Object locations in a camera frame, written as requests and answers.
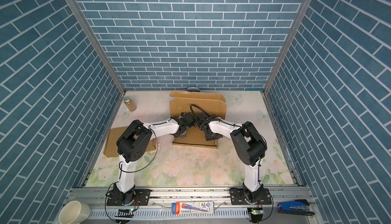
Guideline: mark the glass spice jar silver lid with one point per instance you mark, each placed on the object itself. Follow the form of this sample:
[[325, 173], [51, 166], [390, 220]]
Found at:
[[129, 104]]

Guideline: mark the aluminium corner post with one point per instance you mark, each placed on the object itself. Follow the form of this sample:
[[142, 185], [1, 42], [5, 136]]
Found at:
[[288, 41], [85, 26]]

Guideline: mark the blue black stapler tool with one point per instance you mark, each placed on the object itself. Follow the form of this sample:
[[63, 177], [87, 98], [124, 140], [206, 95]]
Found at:
[[297, 207]]

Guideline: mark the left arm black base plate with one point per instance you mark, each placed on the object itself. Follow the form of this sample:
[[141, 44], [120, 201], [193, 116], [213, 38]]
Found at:
[[135, 198]]

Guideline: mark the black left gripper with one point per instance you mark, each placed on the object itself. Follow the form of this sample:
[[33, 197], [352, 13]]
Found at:
[[183, 136]]

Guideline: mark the brown cardboard box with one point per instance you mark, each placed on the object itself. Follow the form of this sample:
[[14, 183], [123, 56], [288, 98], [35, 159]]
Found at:
[[197, 102], [115, 139]]

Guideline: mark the lavender ceramic mug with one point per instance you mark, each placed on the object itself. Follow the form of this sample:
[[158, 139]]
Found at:
[[193, 89]]

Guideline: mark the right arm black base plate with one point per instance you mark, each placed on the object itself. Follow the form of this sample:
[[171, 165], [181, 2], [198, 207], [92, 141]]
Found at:
[[250, 196]]

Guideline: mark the white ceramic bowl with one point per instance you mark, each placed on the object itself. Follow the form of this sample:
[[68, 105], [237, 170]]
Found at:
[[74, 212]]

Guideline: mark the blue red white packet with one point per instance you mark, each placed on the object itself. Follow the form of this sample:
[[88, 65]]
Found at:
[[198, 207]]

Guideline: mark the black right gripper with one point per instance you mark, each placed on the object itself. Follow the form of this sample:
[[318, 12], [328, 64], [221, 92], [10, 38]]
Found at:
[[217, 137]]

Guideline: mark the aluminium front rail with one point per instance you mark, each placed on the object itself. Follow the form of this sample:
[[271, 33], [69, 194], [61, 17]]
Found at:
[[155, 203]]

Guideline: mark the aluminium corner post left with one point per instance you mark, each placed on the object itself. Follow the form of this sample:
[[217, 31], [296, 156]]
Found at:
[[85, 26]]

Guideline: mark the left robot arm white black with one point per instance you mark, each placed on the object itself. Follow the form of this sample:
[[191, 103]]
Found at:
[[132, 144]]

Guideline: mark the aluminium corner post right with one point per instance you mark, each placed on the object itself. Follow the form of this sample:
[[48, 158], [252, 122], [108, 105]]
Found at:
[[288, 41]]

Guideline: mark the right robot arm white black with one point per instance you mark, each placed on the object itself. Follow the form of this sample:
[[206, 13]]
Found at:
[[249, 144]]

